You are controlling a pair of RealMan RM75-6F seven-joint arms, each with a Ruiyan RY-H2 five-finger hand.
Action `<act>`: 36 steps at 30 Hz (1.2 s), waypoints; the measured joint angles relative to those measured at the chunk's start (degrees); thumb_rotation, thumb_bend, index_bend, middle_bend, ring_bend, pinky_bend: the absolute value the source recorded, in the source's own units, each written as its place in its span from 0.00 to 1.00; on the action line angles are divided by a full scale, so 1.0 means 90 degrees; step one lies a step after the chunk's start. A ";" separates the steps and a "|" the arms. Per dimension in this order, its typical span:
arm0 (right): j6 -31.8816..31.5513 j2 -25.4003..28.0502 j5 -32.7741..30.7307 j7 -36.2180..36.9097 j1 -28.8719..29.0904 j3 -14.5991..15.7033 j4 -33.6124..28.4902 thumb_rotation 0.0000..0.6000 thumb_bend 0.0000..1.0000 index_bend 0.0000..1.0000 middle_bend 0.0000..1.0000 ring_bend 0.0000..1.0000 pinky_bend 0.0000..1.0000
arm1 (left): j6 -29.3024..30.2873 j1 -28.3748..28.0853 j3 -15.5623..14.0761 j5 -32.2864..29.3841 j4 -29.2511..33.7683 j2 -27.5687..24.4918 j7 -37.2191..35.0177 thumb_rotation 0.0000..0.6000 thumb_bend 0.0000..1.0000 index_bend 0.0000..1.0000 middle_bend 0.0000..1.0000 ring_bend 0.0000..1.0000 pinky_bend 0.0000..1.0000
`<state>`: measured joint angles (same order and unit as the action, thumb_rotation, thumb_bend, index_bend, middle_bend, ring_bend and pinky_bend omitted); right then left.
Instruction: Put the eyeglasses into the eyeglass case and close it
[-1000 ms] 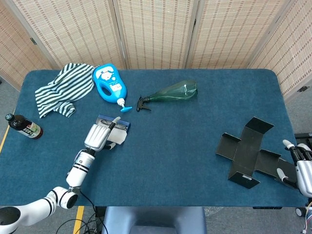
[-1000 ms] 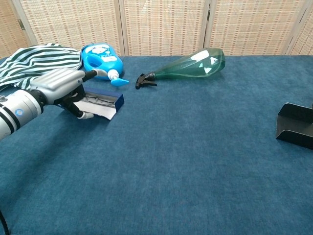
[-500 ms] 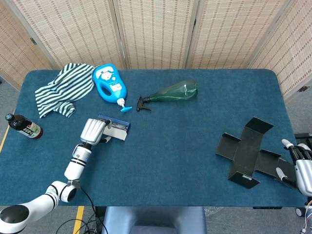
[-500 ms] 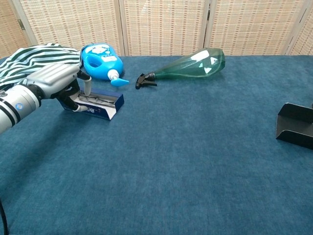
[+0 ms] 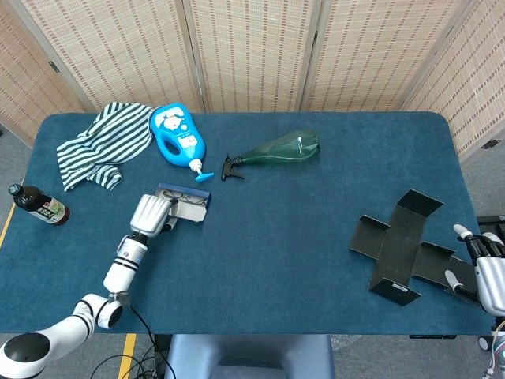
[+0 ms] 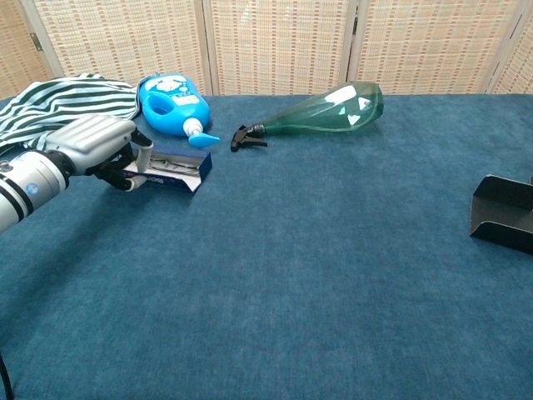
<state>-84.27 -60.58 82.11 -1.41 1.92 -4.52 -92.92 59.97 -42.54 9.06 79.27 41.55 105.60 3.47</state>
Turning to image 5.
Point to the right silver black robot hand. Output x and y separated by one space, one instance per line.
493 280

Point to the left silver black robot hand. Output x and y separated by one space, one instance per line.
150 215

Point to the thin-framed eyeglasses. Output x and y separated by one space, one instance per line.
170 194

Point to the blue glasses case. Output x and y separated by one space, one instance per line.
189 213

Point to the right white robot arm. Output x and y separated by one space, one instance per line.
487 342

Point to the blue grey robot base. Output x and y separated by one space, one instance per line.
248 351

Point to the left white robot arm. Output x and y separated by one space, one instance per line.
122 268

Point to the black equipment base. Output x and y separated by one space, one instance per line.
491 219

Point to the blue detergent pump bottle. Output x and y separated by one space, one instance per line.
193 146

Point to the black table control panel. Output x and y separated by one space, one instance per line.
432 336

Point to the green white striped cloth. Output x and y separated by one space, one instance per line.
106 138

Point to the black unfolded cardboard box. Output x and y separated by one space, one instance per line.
398 245

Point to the dark sauce bottle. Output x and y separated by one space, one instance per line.
39 203

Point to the blue table mat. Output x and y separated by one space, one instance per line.
276 237

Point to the black table leg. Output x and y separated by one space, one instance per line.
159 347

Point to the green spray bottle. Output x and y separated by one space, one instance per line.
284 150

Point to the bamboo folding screen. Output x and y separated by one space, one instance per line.
252 51

